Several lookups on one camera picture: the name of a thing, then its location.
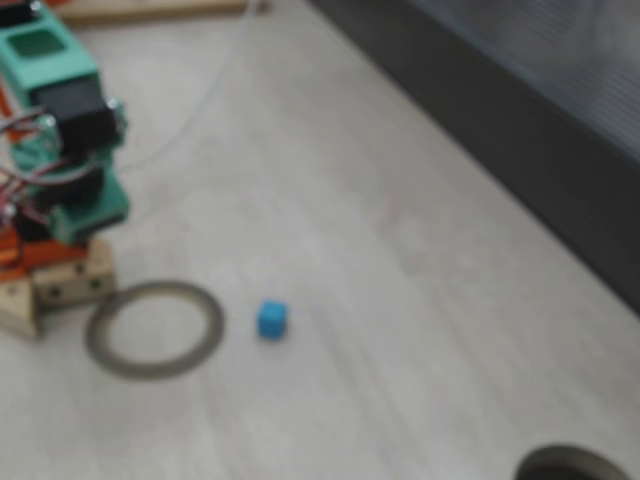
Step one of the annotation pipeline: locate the small blue cube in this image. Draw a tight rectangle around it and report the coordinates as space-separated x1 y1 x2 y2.
256 298 291 342

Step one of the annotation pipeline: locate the rectangular wooden base block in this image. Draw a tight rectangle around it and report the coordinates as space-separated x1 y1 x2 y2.
32 239 116 309

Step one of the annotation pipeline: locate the triangular wooden block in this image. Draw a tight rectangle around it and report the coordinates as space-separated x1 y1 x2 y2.
0 279 44 341

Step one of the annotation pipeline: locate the flat wooden board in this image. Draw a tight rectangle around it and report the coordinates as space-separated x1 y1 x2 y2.
54 0 271 24

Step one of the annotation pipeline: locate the dark frosted desk partition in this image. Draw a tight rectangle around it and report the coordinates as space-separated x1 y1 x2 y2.
307 0 640 321

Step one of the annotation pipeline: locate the grey ring of tape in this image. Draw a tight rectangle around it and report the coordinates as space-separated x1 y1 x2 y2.
83 279 226 384

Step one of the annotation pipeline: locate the white USB cable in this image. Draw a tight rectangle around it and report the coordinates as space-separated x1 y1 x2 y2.
119 0 269 171

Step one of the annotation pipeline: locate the round cable hole grommet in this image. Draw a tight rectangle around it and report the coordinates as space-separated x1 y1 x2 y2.
512 442 634 480

